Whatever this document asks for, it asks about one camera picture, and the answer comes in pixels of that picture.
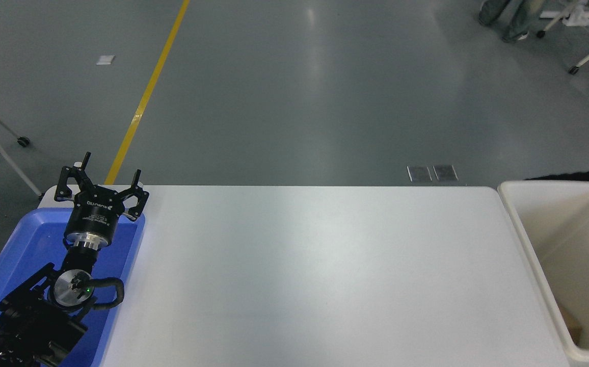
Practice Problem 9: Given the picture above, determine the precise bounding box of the blue plastic tray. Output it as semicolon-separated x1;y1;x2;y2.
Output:
0;206;146;367

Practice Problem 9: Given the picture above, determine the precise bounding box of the person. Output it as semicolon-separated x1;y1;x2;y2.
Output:
478;0;545;43

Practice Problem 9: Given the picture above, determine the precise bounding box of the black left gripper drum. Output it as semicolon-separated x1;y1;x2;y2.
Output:
65;186;125;241

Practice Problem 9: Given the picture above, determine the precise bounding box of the large pale plastic bin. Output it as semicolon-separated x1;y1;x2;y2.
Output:
497;180;589;363

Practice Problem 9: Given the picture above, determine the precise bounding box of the black bulky floor object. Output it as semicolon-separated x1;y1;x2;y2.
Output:
524;171;589;197

